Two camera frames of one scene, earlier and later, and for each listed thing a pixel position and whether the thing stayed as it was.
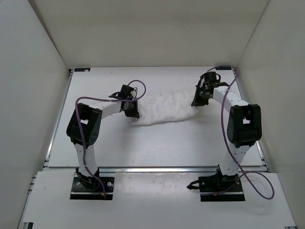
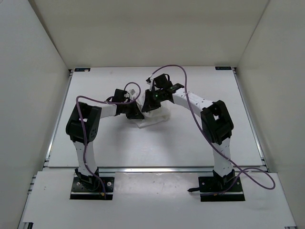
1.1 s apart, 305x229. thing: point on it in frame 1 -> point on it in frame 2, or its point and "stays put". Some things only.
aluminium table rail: (174, 170) stays put
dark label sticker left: (82, 69) stays put
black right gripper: (196, 101) -> (148, 104)
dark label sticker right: (223, 68) stays put
